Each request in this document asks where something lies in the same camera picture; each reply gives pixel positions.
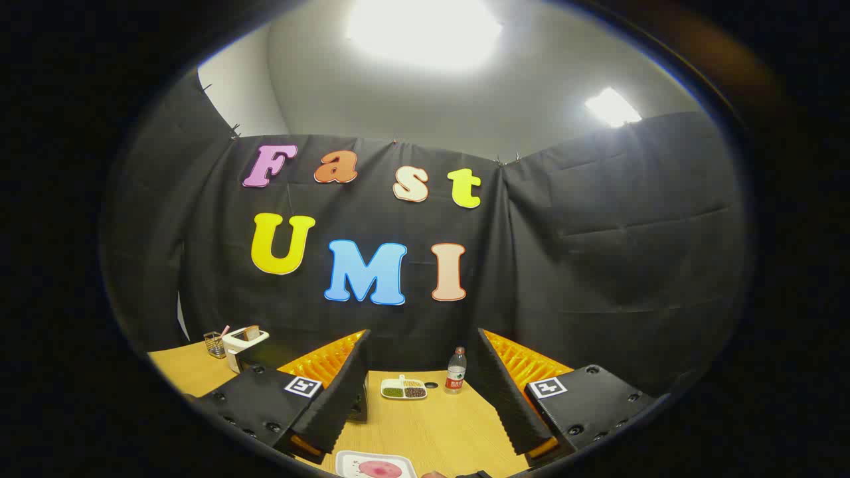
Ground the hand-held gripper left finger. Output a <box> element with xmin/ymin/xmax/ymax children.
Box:
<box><xmin>188</xmin><ymin>329</ymin><xmax>371</xmax><ymax>465</ymax></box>

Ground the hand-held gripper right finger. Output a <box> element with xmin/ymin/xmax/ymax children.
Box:
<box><xmin>477</xmin><ymin>328</ymin><xmax>658</xmax><ymax>465</ymax></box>

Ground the white square plate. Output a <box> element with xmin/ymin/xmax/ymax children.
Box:
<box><xmin>335</xmin><ymin>450</ymin><xmax>418</xmax><ymax>478</ymax></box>

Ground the pink ham slice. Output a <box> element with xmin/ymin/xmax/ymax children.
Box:
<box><xmin>357</xmin><ymin>459</ymin><xmax>404</xmax><ymax>478</ymax></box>

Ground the white bread toaster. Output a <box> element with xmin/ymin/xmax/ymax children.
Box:
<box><xmin>221</xmin><ymin>325</ymin><xmax>270</xmax><ymax>374</ymax></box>

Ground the clear water bottle red label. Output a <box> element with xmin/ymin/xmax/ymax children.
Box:
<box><xmin>444</xmin><ymin>347</ymin><xmax>468</xmax><ymax>395</ymax></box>

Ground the white divided dish with beans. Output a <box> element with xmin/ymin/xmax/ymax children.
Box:
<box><xmin>380</xmin><ymin>374</ymin><xmax>428</xmax><ymax>400</ymax></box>

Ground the black backdrop cloth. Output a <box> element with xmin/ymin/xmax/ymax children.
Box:
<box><xmin>100</xmin><ymin>70</ymin><xmax>754</xmax><ymax>399</ymax></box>

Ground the small ceiling light panel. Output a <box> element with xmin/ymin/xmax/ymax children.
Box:
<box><xmin>584</xmin><ymin>87</ymin><xmax>643</xmax><ymax>128</ymax></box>

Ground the large ceiling light panel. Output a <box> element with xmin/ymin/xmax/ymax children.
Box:
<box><xmin>345</xmin><ymin>0</ymin><xmax>503</xmax><ymax>72</ymax></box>

